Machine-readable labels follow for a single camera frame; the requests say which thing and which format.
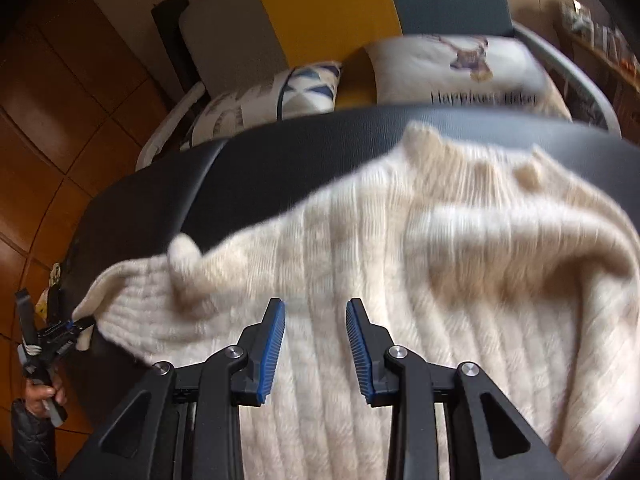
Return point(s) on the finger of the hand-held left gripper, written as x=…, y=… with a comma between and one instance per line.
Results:
x=80, y=323
x=65, y=344

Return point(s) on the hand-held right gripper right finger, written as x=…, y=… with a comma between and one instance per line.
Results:
x=360, y=350

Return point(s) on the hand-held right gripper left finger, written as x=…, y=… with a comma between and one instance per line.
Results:
x=272, y=350

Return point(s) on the cream knit sweater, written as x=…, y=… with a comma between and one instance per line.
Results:
x=400, y=270

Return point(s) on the person's left hand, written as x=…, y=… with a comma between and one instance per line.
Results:
x=36, y=394

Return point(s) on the white triangle print pillow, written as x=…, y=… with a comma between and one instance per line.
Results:
x=260, y=105

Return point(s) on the white deer print pillow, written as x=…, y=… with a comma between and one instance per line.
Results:
x=450, y=75

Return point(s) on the grey yellow blue sofa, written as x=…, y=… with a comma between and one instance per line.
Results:
x=320, y=0

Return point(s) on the wooden side table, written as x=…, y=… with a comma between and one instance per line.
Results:
x=625, y=85

